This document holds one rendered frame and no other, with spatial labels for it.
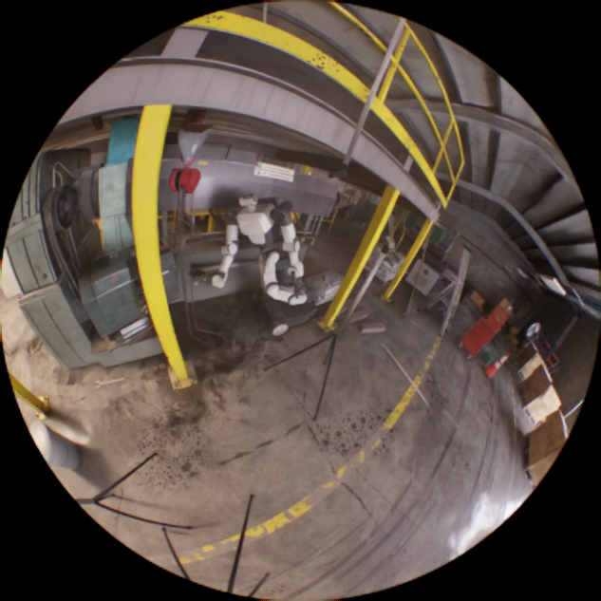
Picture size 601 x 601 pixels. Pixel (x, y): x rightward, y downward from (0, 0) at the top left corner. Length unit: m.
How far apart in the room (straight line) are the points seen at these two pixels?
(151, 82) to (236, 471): 2.00
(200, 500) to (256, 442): 0.64
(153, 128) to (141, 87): 0.21
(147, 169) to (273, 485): 1.80
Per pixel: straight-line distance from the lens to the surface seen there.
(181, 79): 0.87
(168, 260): 1.43
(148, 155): 0.77
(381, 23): 4.84
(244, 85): 0.90
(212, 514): 1.56
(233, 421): 1.53
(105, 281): 1.32
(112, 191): 1.83
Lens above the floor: 1.49
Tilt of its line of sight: 37 degrees down
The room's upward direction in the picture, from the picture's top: 21 degrees clockwise
